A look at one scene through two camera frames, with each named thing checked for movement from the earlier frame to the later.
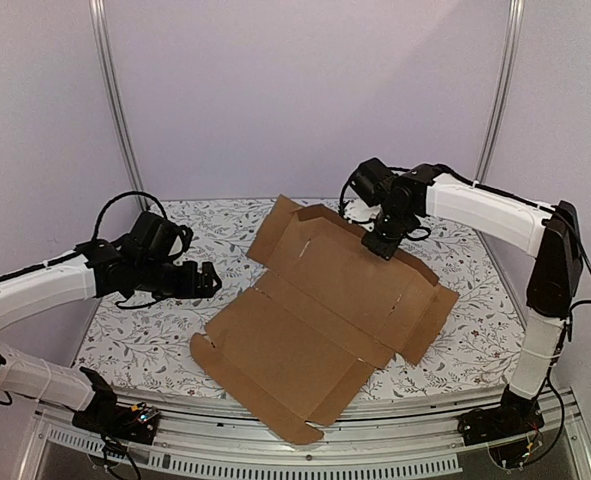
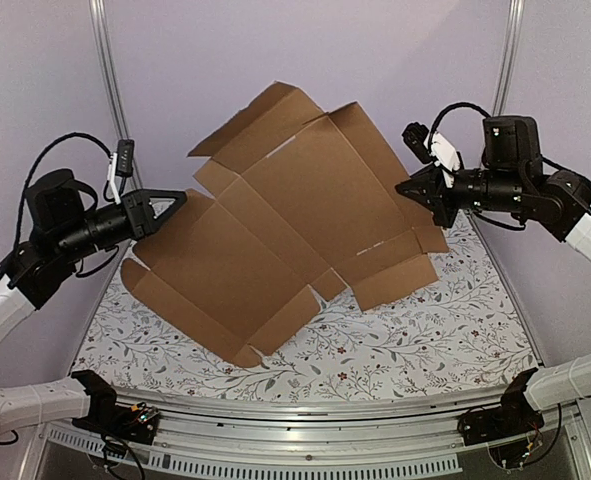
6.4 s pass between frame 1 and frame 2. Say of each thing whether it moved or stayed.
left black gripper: moved
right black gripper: moved
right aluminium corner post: stayed
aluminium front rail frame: stayed
